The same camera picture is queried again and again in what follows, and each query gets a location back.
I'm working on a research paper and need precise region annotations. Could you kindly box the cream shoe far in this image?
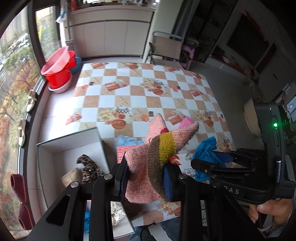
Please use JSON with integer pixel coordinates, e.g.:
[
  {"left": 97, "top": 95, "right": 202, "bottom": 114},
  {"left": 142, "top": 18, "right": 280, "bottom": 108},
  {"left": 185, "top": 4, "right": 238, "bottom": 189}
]
[{"left": 26, "top": 90, "right": 37, "bottom": 113}]

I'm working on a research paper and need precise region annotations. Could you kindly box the checkered printed tablecloth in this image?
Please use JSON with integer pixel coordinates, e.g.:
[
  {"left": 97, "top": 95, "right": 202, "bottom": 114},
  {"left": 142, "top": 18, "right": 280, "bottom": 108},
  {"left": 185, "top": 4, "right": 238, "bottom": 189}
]
[{"left": 65, "top": 62, "right": 234, "bottom": 154}]

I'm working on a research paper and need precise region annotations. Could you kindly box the light blue fluffy cloth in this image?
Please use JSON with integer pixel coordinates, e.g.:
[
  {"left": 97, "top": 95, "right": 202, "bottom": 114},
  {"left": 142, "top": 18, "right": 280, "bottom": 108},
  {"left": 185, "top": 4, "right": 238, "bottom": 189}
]
[{"left": 116, "top": 135, "right": 144, "bottom": 147}]

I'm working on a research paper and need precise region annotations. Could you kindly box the blue basin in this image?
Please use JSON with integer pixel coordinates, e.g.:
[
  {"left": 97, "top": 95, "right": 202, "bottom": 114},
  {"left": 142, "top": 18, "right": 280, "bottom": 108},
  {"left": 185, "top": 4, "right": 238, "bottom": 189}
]
[{"left": 70, "top": 56, "right": 82, "bottom": 74}]

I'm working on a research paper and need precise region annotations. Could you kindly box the beige knit hat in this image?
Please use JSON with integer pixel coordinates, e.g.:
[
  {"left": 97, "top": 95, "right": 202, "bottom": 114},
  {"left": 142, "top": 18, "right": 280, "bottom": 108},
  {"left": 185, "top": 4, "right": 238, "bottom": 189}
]
[{"left": 61, "top": 168, "right": 82, "bottom": 187}]

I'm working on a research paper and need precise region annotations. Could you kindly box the person's right hand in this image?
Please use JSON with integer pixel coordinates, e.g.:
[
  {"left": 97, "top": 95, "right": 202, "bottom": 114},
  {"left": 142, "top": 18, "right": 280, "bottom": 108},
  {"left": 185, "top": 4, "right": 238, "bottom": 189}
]
[{"left": 248, "top": 199, "right": 293, "bottom": 226}]

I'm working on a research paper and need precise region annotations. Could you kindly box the cream polka dot scrunchie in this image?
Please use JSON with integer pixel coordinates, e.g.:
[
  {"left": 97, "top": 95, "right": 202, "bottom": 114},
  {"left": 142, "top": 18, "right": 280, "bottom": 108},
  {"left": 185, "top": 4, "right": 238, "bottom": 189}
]
[{"left": 111, "top": 201, "right": 126, "bottom": 226}]

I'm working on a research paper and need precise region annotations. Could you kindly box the white printed snack bag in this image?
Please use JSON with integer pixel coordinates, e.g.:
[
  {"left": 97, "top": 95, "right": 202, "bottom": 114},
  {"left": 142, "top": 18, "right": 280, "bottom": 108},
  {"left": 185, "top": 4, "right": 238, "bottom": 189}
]
[{"left": 169, "top": 153, "right": 246, "bottom": 176}]

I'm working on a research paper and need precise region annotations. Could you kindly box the pink striped knit hat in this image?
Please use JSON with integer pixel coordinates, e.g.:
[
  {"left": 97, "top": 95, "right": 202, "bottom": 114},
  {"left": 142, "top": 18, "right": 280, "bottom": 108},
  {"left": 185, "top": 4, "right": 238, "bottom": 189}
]
[{"left": 125, "top": 113, "right": 199, "bottom": 204}]

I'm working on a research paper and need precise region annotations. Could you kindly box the white open storage box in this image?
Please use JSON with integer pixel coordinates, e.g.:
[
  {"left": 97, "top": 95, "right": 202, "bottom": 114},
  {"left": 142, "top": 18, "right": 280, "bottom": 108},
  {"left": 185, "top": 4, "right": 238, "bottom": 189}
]
[{"left": 29, "top": 128, "right": 134, "bottom": 240}]

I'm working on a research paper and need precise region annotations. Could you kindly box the red plastic bucket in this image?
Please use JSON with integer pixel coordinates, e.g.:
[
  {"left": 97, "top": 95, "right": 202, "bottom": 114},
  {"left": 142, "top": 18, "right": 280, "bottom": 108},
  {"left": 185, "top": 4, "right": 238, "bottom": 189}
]
[{"left": 45, "top": 51, "right": 77, "bottom": 89}]

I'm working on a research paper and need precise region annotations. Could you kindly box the person's jeans leg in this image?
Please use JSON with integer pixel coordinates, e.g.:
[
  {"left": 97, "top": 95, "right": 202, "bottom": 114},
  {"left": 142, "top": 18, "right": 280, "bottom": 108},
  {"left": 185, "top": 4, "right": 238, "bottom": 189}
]
[{"left": 129, "top": 217, "right": 180, "bottom": 240}]

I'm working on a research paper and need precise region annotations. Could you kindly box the leopard print scrunchie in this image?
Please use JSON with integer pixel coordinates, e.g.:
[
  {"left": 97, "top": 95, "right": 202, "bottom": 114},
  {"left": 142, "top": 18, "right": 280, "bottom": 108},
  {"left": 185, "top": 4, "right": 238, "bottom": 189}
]
[{"left": 77, "top": 154, "right": 105, "bottom": 184}]

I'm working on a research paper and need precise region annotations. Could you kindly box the pink sponge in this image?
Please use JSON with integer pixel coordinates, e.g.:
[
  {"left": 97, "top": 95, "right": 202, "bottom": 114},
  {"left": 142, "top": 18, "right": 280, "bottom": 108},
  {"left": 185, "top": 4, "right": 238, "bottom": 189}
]
[{"left": 178, "top": 116, "right": 195, "bottom": 128}]

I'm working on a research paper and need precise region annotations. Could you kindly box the red patterned tissue box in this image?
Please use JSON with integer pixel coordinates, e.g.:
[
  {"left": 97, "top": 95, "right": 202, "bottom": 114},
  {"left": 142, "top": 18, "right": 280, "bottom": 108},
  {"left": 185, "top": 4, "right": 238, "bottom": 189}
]
[{"left": 116, "top": 145, "right": 141, "bottom": 166}]

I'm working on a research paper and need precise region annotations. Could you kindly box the cream shoe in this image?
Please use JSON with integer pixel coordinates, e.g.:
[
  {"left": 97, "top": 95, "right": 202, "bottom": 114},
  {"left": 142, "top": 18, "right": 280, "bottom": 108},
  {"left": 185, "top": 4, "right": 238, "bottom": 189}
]
[
  {"left": 26, "top": 90, "right": 37, "bottom": 113},
  {"left": 18, "top": 118, "right": 26, "bottom": 147}
]

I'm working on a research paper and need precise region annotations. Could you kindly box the round beige ottoman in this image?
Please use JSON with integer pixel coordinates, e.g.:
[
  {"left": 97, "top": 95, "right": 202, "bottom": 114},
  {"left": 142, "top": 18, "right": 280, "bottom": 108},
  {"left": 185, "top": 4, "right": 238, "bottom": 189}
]
[{"left": 243, "top": 98, "right": 261, "bottom": 138}]

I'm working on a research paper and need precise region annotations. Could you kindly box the pink plastic basin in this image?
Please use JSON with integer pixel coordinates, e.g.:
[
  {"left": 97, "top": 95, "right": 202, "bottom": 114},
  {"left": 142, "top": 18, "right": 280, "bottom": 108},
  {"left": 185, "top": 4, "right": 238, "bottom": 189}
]
[{"left": 41, "top": 46, "right": 70, "bottom": 75}]

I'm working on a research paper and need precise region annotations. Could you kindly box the white basin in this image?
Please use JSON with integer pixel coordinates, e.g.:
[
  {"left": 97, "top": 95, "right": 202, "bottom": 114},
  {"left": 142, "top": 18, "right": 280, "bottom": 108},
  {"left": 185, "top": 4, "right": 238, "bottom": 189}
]
[{"left": 48, "top": 78, "right": 72, "bottom": 94}]

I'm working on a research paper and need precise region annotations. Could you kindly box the cream shoe near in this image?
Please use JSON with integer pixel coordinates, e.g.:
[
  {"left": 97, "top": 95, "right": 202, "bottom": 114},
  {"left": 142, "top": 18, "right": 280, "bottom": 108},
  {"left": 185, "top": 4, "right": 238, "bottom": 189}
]
[{"left": 18, "top": 118, "right": 26, "bottom": 147}]

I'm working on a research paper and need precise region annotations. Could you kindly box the folding chair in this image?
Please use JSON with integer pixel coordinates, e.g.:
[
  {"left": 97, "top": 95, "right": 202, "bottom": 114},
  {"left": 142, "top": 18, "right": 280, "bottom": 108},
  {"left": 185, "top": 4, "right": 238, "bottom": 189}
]
[{"left": 145, "top": 31, "right": 192, "bottom": 70}]

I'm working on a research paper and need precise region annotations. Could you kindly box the dark red knit slipper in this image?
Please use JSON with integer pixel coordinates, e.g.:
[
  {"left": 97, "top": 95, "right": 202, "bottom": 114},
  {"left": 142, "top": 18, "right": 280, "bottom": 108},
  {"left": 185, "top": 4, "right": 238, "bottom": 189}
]
[
  {"left": 18, "top": 203, "right": 34, "bottom": 230},
  {"left": 11, "top": 174, "right": 26, "bottom": 203}
]

